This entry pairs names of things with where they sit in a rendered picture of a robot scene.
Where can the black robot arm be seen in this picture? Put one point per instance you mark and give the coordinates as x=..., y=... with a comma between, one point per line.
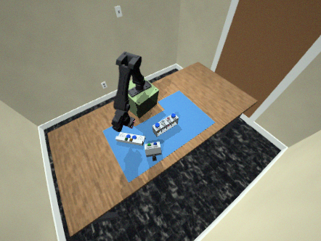
x=121, y=101

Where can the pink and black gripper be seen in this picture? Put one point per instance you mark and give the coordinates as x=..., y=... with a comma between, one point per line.
x=131, y=123

